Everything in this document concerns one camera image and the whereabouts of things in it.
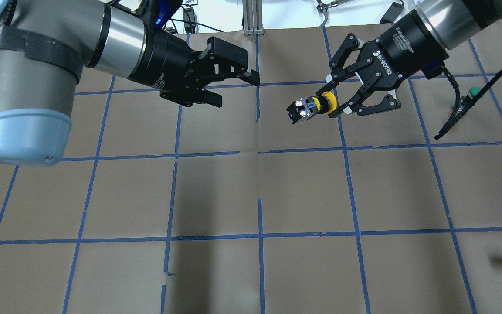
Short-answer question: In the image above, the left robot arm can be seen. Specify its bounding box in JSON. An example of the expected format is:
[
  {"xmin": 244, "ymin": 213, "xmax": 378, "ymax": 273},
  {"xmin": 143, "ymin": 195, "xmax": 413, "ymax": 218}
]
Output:
[{"xmin": 0, "ymin": 0, "xmax": 260, "ymax": 167}]

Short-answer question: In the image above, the aluminium frame post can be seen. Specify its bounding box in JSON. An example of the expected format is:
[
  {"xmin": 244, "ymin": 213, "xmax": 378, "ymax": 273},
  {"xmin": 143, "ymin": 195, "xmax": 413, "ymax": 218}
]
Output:
[{"xmin": 242, "ymin": 0, "xmax": 265, "ymax": 36}]

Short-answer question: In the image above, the black braided cable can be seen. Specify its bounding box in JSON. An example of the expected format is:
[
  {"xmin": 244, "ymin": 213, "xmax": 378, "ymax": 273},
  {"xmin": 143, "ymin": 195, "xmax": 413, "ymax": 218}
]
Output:
[{"xmin": 434, "ymin": 46, "xmax": 502, "ymax": 140}]

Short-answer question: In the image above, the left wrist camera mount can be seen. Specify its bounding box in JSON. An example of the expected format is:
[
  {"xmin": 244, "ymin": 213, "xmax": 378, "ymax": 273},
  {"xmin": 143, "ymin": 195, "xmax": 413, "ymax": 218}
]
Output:
[{"xmin": 135, "ymin": 0, "xmax": 183, "ymax": 29}]

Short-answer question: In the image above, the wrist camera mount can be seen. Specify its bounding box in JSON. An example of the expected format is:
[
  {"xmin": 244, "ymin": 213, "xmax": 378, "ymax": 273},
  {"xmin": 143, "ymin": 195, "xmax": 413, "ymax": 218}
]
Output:
[
  {"xmin": 135, "ymin": 0, "xmax": 183, "ymax": 29},
  {"xmin": 421, "ymin": 60, "xmax": 447, "ymax": 80}
]

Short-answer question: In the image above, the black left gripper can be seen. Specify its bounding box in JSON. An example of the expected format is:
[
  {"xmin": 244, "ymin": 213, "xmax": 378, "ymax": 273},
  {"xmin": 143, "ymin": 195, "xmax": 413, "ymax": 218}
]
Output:
[{"xmin": 127, "ymin": 31, "xmax": 260, "ymax": 108}]

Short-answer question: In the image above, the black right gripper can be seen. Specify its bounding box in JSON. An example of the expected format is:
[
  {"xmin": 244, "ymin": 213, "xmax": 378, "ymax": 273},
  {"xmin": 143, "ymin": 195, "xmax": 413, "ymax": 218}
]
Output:
[{"xmin": 314, "ymin": 9, "xmax": 450, "ymax": 118}]

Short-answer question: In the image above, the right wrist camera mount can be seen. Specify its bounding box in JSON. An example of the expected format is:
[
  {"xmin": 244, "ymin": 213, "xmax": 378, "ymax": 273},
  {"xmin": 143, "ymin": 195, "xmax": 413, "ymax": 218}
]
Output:
[{"xmin": 421, "ymin": 60, "xmax": 447, "ymax": 80}]

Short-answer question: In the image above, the green push button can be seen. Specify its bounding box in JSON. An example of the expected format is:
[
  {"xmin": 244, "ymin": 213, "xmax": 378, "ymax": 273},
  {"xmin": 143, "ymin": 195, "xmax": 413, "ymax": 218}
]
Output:
[{"xmin": 455, "ymin": 87, "xmax": 482, "ymax": 113}]

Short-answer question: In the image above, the yellow push button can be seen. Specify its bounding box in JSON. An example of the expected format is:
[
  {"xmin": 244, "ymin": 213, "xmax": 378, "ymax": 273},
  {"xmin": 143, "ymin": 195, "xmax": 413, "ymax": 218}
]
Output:
[{"xmin": 286, "ymin": 92, "xmax": 337, "ymax": 124}]

